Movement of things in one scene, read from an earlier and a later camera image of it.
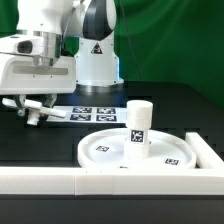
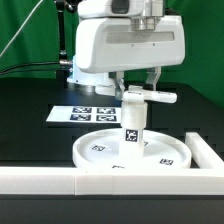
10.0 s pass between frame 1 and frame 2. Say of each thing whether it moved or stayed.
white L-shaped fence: stayed
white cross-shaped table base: moved
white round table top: stayed
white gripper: moved
